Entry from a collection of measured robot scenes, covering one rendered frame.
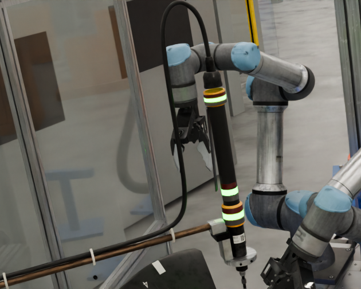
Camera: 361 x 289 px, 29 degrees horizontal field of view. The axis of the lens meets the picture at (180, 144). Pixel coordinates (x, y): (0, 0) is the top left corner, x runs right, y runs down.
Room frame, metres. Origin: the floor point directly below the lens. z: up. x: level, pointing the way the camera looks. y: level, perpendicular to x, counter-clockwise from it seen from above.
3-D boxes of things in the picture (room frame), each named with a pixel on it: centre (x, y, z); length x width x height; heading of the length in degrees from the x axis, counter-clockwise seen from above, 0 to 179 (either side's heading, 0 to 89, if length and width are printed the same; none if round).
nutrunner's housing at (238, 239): (1.36, -0.08, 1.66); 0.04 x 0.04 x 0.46
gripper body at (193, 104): (1.95, -0.04, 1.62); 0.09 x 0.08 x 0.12; 159
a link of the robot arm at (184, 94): (1.94, -0.03, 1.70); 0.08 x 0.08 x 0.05
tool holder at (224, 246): (1.36, -0.07, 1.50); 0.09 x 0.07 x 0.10; 104
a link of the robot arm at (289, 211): (2.12, -0.35, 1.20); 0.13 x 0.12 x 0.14; 49
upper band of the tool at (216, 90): (1.36, -0.08, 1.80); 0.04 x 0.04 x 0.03
